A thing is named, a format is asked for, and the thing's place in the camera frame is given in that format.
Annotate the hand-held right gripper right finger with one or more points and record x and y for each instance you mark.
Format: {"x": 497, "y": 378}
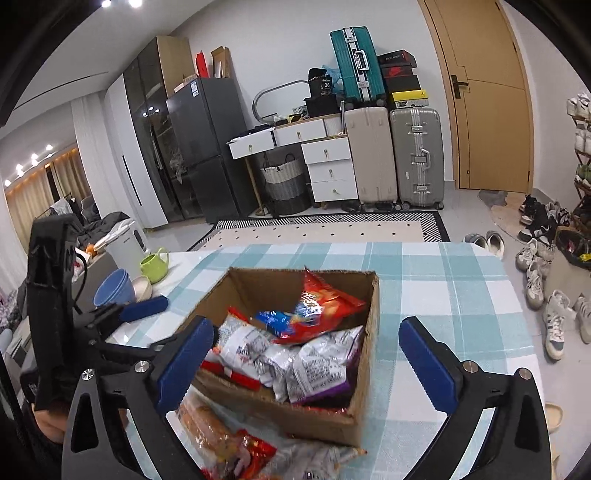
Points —
{"x": 427, "y": 369}

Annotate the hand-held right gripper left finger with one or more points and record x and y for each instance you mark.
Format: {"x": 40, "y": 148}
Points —
{"x": 184, "y": 364}

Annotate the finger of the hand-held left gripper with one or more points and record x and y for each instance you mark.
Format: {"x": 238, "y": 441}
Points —
{"x": 134, "y": 350}
{"x": 145, "y": 308}

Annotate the red white snack packet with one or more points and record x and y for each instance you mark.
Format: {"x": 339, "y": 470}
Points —
{"x": 226, "y": 371}

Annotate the silver purple snack packet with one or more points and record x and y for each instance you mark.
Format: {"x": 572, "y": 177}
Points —
{"x": 318, "y": 364}
{"x": 277, "y": 369}
{"x": 240, "y": 339}

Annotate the clear bread packet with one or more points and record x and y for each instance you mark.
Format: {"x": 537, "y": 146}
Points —
{"x": 207, "y": 424}

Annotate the red cone snack bag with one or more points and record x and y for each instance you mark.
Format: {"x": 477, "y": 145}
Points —
{"x": 323, "y": 309}

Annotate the brown cardboard box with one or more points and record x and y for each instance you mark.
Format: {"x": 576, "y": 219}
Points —
{"x": 295, "y": 422}

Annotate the pale crinkled snack bag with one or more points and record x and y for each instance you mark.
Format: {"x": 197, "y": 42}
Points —
{"x": 318, "y": 461}

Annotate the person's left forearm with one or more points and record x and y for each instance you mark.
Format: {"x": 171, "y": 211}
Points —
{"x": 23, "y": 457}

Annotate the person's left hand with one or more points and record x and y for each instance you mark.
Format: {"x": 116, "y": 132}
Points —
{"x": 48, "y": 424}

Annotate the beige bowl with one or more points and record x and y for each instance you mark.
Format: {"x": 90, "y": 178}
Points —
{"x": 142, "y": 288}

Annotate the blue plastic basin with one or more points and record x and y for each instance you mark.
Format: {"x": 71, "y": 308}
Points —
{"x": 128, "y": 290}
{"x": 108, "y": 290}

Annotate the green watering pot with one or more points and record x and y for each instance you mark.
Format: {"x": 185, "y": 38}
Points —
{"x": 152, "y": 267}

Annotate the white appliance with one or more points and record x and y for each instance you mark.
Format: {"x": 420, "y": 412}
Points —
{"x": 124, "y": 242}

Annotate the black jacket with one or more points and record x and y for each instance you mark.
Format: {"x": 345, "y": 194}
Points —
{"x": 106, "y": 226}

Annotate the clothes rack with garments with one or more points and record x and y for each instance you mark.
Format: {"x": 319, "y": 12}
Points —
{"x": 69, "y": 207}

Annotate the beige curtain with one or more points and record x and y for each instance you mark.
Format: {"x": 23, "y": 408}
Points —
{"x": 32, "y": 203}

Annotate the beige slipper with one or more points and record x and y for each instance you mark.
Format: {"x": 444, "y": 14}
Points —
{"x": 551, "y": 415}

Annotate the pile of shoes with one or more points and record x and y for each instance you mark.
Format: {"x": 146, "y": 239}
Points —
{"x": 535, "y": 281}

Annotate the white curtain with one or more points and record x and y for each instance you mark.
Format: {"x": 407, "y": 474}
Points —
{"x": 90, "y": 161}

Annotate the white tall cabinet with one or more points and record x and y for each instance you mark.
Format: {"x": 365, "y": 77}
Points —
{"x": 129, "y": 161}

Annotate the beige round doormat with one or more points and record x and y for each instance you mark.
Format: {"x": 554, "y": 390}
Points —
{"x": 508, "y": 219}

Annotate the patterned floor rug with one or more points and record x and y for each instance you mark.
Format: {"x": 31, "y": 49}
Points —
{"x": 323, "y": 230}

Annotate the dark grey refrigerator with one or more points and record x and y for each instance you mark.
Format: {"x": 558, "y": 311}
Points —
{"x": 207, "y": 138}

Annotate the woven basket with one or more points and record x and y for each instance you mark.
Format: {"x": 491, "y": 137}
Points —
{"x": 284, "y": 184}

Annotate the grey floor mat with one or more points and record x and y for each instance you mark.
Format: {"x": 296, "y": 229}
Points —
{"x": 498, "y": 196}

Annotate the black basket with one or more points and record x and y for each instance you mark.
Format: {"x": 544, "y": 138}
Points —
{"x": 575, "y": 249}

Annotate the glass door cabinet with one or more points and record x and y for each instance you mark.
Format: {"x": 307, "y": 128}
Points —
{"x": 147, "y": 115}

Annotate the silver suitcase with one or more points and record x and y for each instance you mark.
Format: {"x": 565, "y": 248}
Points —
{"x": 415, "y": 157}

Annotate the beige suitcase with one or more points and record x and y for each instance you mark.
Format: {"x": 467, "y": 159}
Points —
{"x": 371, "y": 157}

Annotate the white drawer desk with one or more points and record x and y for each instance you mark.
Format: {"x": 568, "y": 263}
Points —
{"x": 330, "y": 170}

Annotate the small labelled carton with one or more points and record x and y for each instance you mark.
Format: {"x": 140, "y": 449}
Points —
{"x": 184, "y": 83}

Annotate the wooden shoe rack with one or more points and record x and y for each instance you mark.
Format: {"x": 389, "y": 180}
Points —
{"x": 582, "y": 184}

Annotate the tall red box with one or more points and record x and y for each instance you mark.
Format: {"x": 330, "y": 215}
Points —
{"x": 202, "y": 64}

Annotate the open cardboard carton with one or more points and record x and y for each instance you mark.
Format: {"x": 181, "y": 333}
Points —
{"x": 221, "y": 62}

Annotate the chrome arched tube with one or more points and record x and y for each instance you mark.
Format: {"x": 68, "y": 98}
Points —
{"x": 281, "y": 86}

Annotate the wooden door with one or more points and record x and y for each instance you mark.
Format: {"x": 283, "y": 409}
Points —
{"x": 494, "y": 115}

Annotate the black storage box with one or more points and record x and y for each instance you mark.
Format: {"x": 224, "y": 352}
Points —
{"x": 323, "y": 106}

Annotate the black paper bag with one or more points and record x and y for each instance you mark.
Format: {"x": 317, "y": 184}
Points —
{"x": 318, "y": 83}

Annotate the plain black box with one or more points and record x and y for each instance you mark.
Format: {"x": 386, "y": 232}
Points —
{"x": 401, "y": 85}

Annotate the blue plastic bag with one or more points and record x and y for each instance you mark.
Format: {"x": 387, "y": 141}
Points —
{"x": 337, "y": 81}

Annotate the red black shoe box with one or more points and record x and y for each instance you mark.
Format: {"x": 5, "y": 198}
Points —
{"x": 397, "y": 71}

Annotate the cluster of ceiling spotlights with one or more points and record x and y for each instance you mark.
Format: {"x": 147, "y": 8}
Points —
{"x": 135, "y": 2}

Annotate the teal suitcase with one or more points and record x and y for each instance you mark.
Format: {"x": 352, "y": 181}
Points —
{"x": 355, "y": 64}

